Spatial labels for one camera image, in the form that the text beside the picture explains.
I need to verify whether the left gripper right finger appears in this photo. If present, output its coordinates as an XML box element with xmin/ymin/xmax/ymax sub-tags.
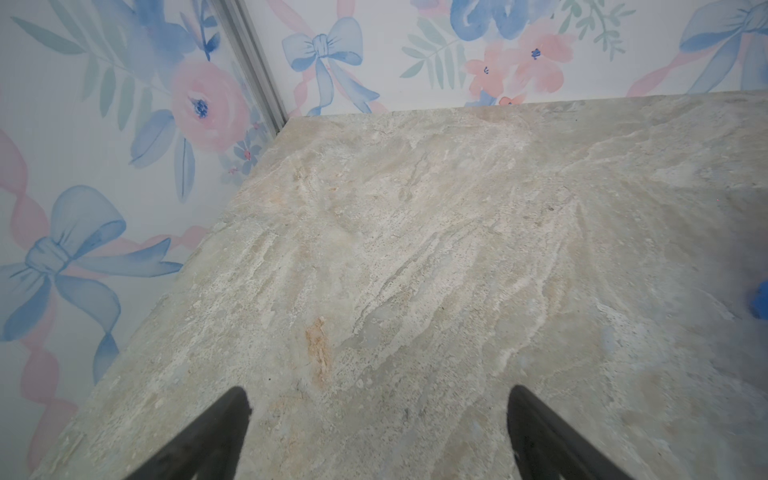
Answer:
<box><xmin>506</xmin><ymin>385</ymin><xmax>629</xmax><ymax>480</ymax></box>

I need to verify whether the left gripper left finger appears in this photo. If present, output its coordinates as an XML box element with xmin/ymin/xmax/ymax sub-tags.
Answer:
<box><xmin>127</xmin><ymin>386</ymin><xmax>252</xmax><ymax>480</ymax></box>

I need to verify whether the blue plastic bin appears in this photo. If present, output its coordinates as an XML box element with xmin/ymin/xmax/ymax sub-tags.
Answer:
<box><xmin>748</xmin><ymin>280</ymin><xmax>768</xmax><ymax>320</ymax></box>

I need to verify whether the left aluminium corner post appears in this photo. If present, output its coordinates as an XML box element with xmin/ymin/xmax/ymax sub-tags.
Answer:
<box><xmin>212</xmin><ymin>0</ymin><xmax>288</xmax><ymax>136</ymax></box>

